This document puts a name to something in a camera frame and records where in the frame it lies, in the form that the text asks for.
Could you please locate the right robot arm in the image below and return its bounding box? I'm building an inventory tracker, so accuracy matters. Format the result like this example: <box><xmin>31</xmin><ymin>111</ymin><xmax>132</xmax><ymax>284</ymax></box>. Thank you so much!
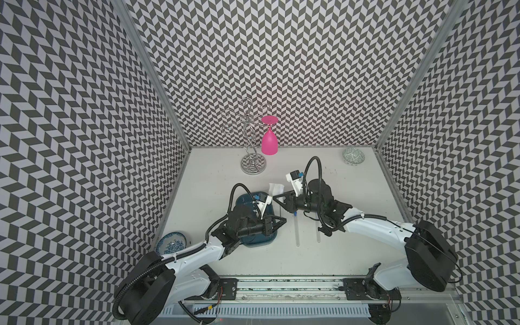
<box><xmin>272</xmin><ymin>178</ymin><xmax>459</xmax><ymax>300</ymax></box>

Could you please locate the teal plastic water tub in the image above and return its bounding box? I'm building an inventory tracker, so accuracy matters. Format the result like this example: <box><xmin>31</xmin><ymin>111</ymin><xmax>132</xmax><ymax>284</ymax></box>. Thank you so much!
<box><xmin>236</xmin><ymin>192</ymin><xmax>275</xmax><ymax>248</ymax></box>

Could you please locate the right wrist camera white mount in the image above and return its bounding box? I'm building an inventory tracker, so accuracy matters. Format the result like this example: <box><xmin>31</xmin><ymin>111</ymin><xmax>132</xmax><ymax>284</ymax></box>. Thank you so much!
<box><xmin>286</xmin><ymin>170</ymin><xmax>304</xmax><ymax>197</ymax></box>

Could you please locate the blue patterned plate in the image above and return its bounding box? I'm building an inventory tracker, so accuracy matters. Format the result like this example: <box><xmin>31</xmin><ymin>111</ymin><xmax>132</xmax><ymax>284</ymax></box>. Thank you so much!
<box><xmin>155</xmin><ymin>232</ymin><xmax>188</xmax><ymax>255</ymax></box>

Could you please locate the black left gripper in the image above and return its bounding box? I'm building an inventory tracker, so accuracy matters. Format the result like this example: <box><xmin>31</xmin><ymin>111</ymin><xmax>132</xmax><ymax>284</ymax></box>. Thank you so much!
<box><xmin>237</xmin><ymin>213</ymin><xmax>287</xmax><ymax>238</ymax></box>

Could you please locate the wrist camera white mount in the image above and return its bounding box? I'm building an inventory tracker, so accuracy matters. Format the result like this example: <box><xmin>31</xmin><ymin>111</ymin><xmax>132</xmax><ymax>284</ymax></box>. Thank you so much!
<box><xmin>253</xmin><ymin>192</ymin><xmax>272</xmax><ymax>218</ymax></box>
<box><xmin>286</xmin><ymin>170</ymin><xmax>304</xmax><ymax>197</ymax></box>

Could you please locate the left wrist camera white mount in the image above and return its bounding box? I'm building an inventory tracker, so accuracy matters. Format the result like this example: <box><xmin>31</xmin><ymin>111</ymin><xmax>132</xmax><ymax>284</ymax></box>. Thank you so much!
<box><xmin>253</xmin><ymin>192</ymin><xmax>272</xmax><ymax>218</ymax></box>

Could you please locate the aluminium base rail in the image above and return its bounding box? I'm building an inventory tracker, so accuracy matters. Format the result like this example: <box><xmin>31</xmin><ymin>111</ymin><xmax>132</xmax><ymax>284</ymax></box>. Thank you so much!
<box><xmin>182</xmin><ymin>275</ymin><xmax>460</xmax><ymax>306</ymax></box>

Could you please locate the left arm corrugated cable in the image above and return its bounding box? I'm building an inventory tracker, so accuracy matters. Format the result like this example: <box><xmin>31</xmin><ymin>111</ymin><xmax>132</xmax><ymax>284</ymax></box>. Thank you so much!
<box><xmin>227</xmin><ymin>182</ymin><xmax>261</xmax><ymax>216</ymax></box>

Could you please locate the chrome glass rack stand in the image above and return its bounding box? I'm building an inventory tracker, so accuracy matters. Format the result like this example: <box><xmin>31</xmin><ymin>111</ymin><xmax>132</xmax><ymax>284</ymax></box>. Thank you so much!
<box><xmin>223</xmin><ymin>97</ymin><xmax>272</xmax><ymax>176</ymax></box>

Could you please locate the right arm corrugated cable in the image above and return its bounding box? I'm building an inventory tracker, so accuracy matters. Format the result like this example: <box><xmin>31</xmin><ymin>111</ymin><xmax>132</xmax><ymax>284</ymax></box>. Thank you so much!
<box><xmin>302</xmin><ymin>156</ymin><xmax>324</xmax><ymax>204</ymax></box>

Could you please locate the pink plastic wine glass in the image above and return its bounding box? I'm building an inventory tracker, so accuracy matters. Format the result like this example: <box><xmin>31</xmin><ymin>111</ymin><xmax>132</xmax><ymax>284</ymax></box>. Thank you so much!
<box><xmin>261</xmin><ymin>115</ymin><xmax>279</xmax><ymax>156</ymax></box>

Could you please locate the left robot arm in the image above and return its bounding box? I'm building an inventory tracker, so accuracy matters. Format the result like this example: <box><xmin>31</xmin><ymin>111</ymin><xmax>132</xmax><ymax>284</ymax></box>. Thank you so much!
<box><xmin>112</xmin><ymin>205</ymin><xmax>287</xmax><ymax>324</ymax></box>

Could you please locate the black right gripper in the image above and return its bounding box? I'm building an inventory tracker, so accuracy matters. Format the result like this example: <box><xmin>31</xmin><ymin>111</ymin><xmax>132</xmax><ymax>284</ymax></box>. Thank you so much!
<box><xmin>272</xmin><ymin>190</ymin><xmax>323</xmax><ymax>214</ymax></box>

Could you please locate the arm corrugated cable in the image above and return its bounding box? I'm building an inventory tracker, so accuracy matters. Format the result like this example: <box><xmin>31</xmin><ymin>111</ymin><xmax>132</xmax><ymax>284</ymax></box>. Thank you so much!
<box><xmin>302</xmin><ymin>156</ymin><xmax>324</xmax><ymax>204</ymax></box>
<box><xmin>227</xmin><ymin>182</ymin><xmax>261</xmax><ymax>216</ymax></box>

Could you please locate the patterned ceramic bowl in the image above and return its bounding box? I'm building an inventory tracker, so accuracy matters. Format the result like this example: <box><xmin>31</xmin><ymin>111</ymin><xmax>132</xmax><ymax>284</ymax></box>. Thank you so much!
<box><xmin>342</xmin><ymin>147</ymin><xmax>366</xmax><ymax>166</ymax></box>

